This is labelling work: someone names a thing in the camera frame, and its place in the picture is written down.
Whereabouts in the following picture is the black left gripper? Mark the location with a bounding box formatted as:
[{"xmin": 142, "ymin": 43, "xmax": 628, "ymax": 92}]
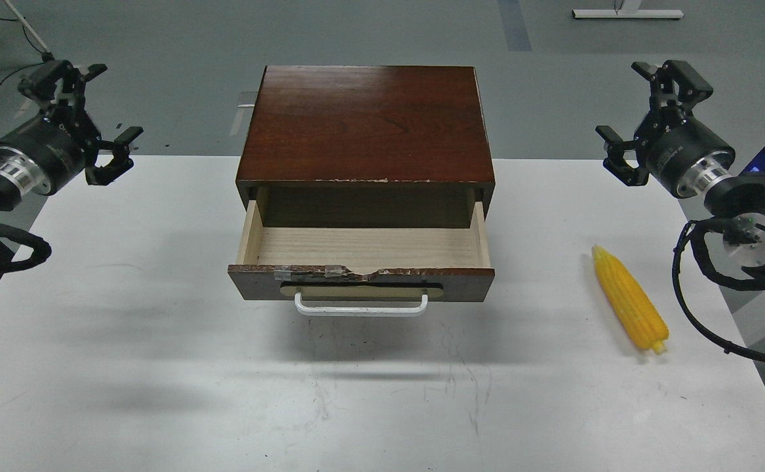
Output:
[{"xmin": 0, "ymin": 60, "xmax": 144, "ymax": 196}]

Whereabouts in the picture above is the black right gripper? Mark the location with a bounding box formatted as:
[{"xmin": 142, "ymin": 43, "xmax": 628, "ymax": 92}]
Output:
[{"xmin": 595, "ymin": 60, "xmax": 735, "ymax": 199}]

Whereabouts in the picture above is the yellow toy corn cob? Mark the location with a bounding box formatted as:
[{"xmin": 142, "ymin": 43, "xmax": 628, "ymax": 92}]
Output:
[{"xmin": 591, "ymin": 245, "xmax": 669, "ymax": 355}]

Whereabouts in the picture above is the wooden drawer with white handle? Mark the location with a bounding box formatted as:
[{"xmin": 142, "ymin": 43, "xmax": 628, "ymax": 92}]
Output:
[{"xmin": 227, "ymin": 201, "xmax": 496, "ymax": 317}]

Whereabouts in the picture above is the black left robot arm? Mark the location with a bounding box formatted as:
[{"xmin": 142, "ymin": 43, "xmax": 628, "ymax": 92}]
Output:
[{"xmin": 0, "ymin": 60, "xmax": 143, "ymax": 275}]

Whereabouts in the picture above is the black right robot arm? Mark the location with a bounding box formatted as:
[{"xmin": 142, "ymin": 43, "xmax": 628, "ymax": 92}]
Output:
[{"xmin": 595, "ymin": 60, "xmax": 765, "ymax": 363}]

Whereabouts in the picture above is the dark wooden drawer cabinet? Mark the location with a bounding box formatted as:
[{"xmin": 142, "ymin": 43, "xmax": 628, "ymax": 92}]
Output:
[{"xmin": 235, "ymin": 65, "xmax": 496, "ymax": 211}]

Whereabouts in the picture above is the white wheeled stand leg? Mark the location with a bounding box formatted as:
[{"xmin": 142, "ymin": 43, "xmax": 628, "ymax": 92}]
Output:
[{"xmin": 0, "ymin": 1, "xmax": 54, "ymax": 62}]

